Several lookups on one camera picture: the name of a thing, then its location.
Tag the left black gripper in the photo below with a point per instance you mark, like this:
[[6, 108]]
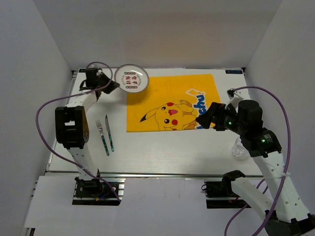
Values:
[[114, 85]]

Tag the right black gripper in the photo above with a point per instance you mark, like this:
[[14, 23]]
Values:
[[215, 109]]

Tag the round patterned plate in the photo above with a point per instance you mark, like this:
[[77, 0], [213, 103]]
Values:
[[131, 78]]

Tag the yellow pikachu cloth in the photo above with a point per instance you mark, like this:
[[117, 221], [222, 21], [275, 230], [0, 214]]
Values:
[[171, 103]]

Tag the clear plastic cup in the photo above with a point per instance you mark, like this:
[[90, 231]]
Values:
[[238, 150]]

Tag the knife with teal handle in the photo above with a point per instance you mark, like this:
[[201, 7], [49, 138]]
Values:
[[109, 133]]

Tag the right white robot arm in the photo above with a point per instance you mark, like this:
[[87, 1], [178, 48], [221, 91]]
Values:
[[284, 214]]

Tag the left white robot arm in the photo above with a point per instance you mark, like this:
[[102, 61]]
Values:
[[71, 123]]

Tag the right blue table label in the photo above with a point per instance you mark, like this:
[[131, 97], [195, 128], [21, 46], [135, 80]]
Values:
[[234, 71]]

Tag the fork with teal handle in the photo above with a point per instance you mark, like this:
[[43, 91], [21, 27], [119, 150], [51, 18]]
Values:
[[100, 129]]

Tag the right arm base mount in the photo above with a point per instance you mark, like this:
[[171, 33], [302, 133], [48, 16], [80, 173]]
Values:
[[217, 197]]

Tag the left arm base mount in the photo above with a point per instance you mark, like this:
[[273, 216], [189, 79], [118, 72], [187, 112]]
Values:
[[96, 193]]

